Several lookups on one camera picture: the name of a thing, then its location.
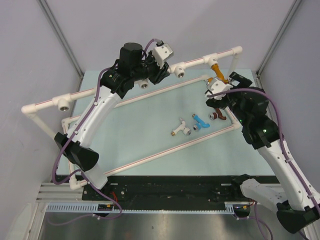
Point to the white PVC pipe frame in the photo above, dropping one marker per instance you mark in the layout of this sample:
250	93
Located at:
75	178

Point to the light blue table mat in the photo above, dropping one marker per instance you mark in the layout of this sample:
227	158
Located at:
142	129

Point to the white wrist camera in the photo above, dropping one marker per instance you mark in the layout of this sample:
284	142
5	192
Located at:
162	53
214	88

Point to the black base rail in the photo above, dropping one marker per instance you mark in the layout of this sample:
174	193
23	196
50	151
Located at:
173	193

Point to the orange water faucet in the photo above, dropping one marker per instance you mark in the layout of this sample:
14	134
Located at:
215	67

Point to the white water faucet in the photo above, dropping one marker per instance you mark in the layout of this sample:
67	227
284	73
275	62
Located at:
182	127

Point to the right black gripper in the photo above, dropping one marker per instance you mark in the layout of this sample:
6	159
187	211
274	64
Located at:
243	82

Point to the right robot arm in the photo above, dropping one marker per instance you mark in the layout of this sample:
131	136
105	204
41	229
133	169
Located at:
300	204

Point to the brown water faucet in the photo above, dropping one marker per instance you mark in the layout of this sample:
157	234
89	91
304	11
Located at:
217	114

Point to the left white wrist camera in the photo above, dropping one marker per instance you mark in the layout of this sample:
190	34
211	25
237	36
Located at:
162	53

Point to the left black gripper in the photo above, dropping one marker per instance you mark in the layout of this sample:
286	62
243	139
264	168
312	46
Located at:
161	73

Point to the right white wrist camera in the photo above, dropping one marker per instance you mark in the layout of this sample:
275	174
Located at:
214	88

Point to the blue water faucet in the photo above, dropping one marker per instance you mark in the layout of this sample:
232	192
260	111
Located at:
199	123

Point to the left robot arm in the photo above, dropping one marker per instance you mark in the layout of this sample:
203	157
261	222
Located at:
134	64

